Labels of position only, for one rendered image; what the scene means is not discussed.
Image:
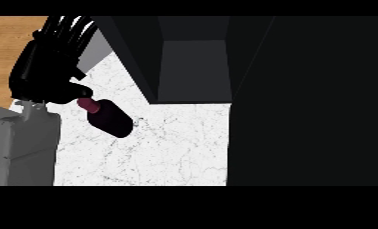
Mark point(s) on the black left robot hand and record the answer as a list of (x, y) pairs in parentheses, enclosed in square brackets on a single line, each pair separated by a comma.
[(44, 73)]

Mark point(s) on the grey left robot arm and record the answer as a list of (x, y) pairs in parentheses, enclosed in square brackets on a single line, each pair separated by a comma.
[(27, 146)]

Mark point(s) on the dark wine bottle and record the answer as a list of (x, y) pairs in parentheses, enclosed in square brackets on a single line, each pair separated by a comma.
[(109, 119)]

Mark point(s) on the dark grey cabinet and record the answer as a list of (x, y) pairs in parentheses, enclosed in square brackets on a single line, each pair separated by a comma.
[(192, 69)]

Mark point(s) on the dark grey cabinet door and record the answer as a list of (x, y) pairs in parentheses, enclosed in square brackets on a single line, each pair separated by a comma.
[(304, 103)]

